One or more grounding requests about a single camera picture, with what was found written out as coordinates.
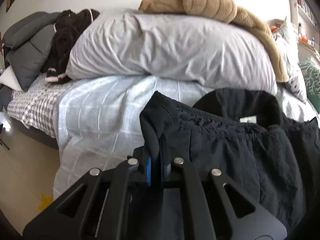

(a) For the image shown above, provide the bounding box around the black quilted coat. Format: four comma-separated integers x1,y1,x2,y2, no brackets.
140,88,319,231

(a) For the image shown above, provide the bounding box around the light grey checked duvet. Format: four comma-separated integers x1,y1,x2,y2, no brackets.
52,74,318,201

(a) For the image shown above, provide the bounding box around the large grey pillow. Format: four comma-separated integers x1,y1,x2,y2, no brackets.
66,11,277,95

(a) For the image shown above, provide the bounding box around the dark grey bed base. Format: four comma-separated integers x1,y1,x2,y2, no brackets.
10,118,59,150

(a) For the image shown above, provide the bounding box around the grey plaid sheet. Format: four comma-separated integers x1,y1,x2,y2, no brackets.
7,74,74,138

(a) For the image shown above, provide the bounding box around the dark brown plush garment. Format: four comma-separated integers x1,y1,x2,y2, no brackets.
45,9,100,83

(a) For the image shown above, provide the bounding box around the tan fleece blanket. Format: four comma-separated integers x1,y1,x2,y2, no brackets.
139,0,289,83

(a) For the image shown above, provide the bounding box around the white patterned pillow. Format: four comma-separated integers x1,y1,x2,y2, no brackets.
273,18,307,103

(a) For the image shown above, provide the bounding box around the green coral pattern cushion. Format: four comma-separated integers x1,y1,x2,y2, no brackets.
299,58,320,113

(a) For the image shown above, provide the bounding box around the grey padded quilt pile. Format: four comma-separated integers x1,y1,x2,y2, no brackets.
2,11,60,92

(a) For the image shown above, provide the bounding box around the bookshelf with books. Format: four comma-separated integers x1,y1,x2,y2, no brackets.
293,0,319,61

